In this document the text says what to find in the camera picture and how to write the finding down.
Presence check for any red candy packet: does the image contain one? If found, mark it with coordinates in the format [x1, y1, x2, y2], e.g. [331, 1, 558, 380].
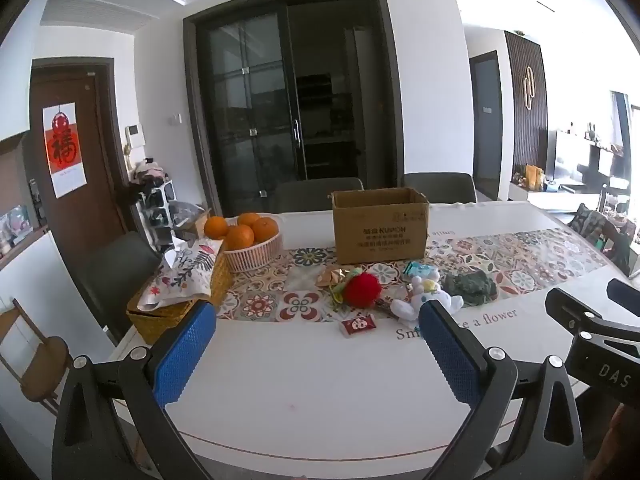
[340, 316, 376, 337]

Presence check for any white printed tablecloth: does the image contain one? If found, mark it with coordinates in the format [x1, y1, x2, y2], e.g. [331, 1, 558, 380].
[107, 200, 640, 466]

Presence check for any grey dining chair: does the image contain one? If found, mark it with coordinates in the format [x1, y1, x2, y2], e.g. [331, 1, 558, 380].
[80, 231, 163, 343]
[400, 172, 478, 204]
[274, 177, 365, 213]

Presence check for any dark green plush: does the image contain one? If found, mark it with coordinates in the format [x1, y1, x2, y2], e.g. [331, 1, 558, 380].
[442, 270, 499, 307]

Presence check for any grey bag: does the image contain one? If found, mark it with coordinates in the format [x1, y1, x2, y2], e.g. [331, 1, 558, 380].
[169, 200, 205, 226]

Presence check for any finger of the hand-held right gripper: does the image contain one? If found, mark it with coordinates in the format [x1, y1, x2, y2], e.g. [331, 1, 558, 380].
[606, 277, 640, 318]
[545, 286, 604, 334]

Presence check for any yellow wicker basket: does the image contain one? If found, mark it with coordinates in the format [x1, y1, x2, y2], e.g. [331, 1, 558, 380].
[126, 247, 232, 346]

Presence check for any white plush dog toy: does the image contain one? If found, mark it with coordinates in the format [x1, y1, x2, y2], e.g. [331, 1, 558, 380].
[390, 267, 465, 322]

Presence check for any white television cabinet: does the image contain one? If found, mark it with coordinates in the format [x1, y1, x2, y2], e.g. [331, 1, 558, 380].
[509, 180, 601, 211]

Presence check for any white ribbed basket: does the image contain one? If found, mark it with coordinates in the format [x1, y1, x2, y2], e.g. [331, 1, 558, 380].
[220, 230, 284, 273]

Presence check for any red pompom plush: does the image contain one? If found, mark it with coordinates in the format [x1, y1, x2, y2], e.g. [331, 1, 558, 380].
[327, 270, 383, 311]

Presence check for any television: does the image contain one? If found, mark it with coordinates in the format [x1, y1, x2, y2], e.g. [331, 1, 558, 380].
[547, 130, 626, 186]

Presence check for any dark glass sliding door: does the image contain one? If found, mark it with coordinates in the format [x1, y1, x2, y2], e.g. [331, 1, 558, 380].
[183, 0, 405, 218]

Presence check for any patterned table runner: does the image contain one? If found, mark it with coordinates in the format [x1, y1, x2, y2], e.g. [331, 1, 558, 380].
[212, 227, 611, 323]

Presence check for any gold wall ornament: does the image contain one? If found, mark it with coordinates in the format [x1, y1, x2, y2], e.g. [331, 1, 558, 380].
[521, 66, 537, 110]

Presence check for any dark grey door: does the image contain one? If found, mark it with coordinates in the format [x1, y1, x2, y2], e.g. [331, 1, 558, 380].
[469, 51, 503, 201]

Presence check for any pile of clothes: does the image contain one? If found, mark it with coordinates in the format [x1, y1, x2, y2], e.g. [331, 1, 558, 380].
[131, 158, 167, 184]

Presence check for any brown door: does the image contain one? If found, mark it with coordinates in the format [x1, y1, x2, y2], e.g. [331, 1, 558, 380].
[30, 57, 128, 281]

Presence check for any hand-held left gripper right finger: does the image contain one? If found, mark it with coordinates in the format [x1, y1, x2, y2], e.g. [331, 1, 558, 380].
[418, 303, 586, 480]

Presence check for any red and white wall poster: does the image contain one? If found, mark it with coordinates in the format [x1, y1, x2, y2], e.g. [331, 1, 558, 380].
[42, 102, 88, 198]

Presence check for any chair with patterned cushion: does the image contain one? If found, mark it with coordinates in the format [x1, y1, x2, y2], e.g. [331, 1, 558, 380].
[569, 203, 632, 273]

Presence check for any floral cloth bag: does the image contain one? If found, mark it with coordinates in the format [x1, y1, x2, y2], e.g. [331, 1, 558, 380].
[136, 237, 225, 312]

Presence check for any wooden chair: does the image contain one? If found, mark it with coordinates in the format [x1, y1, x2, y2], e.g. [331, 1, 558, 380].
[0, 297, 75, 417]

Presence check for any gold wrapper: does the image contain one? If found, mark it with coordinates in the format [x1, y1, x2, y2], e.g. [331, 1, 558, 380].
[316, 266, 353, 289]

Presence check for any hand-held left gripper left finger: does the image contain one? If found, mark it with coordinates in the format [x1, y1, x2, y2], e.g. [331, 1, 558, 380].
[51, 300, 218, 480]

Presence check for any white shoe rack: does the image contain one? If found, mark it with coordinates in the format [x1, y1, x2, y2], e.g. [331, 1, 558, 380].
[135, 180, 176, 241]

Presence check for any pile of oranges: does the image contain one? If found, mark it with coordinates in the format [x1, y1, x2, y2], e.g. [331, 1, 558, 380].
[203, 212, 280, 251]

